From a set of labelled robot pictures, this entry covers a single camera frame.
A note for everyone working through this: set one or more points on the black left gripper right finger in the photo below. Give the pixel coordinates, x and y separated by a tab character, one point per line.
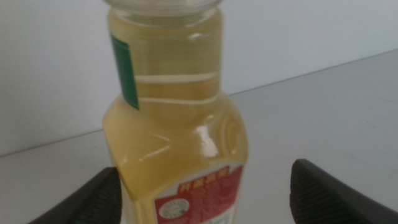
323	199

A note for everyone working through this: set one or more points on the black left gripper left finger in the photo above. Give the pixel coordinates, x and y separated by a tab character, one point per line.
93	202

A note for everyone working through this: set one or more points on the yellow juice bottle red label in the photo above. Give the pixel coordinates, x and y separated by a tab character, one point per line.
174	130

